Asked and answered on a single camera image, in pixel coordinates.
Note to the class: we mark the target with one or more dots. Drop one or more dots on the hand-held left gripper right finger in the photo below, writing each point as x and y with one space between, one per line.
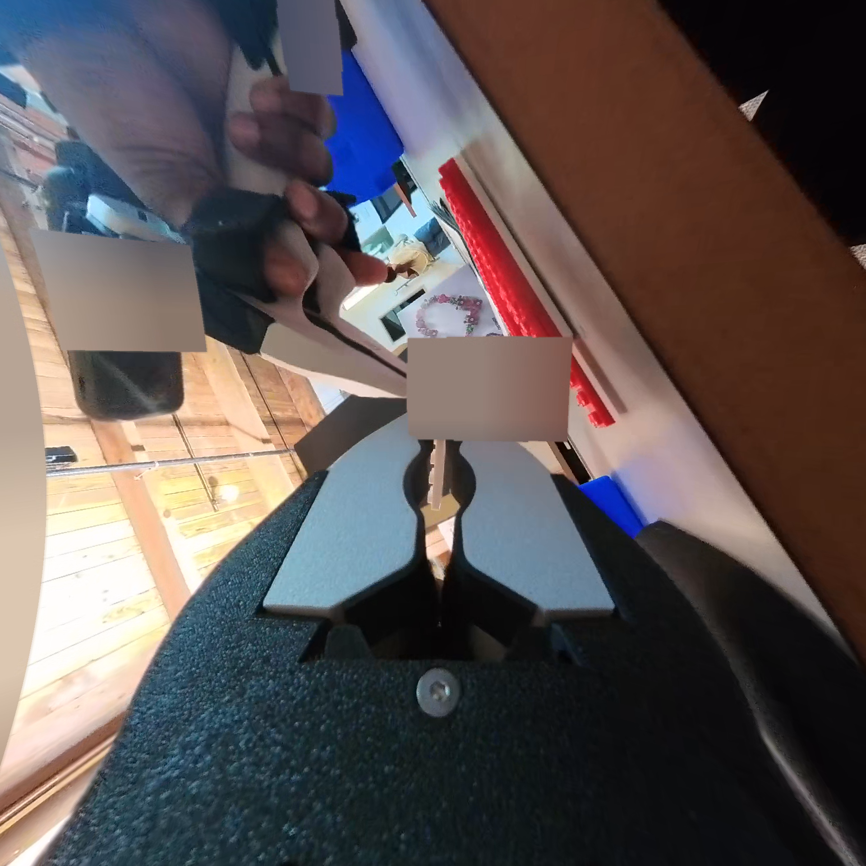
534 541

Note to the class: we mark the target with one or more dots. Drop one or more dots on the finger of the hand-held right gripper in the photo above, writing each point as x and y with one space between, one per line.
338 362

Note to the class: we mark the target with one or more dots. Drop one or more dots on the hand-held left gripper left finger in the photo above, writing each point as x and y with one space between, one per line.
345 534

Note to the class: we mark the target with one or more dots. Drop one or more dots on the thin pale stick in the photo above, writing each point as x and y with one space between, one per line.
438 473

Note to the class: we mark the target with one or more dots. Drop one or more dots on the person's right hand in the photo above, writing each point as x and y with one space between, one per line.
291 142

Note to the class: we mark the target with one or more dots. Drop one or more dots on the blue plastic bin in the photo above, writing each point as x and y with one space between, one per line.
612 504
362 128

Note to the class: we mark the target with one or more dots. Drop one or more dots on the pink flower wreath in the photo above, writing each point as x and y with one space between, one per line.
450 314

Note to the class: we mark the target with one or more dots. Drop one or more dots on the long red building block plate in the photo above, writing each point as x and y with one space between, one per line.
500 270

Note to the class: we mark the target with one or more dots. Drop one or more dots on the metal ceiling pipe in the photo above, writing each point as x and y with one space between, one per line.
169 463

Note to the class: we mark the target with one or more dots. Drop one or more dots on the brown cardboard box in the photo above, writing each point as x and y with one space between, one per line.
676 270

